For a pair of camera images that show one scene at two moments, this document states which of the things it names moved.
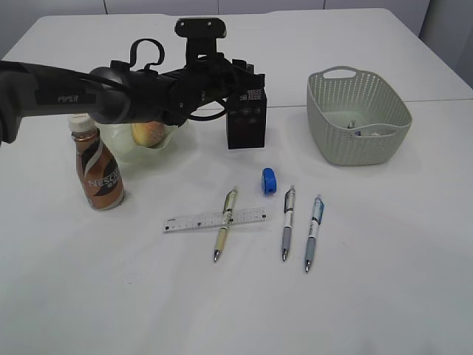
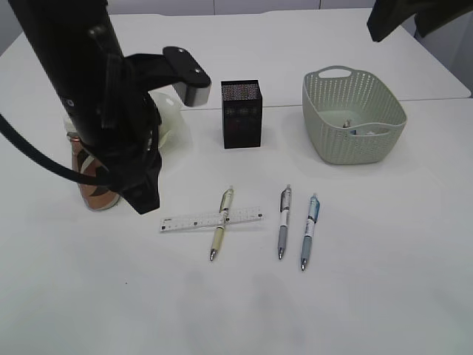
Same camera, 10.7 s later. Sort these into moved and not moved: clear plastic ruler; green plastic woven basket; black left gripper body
Moved: black left gripper body
Not moved: green plastic woven basket; clear plastic ruler
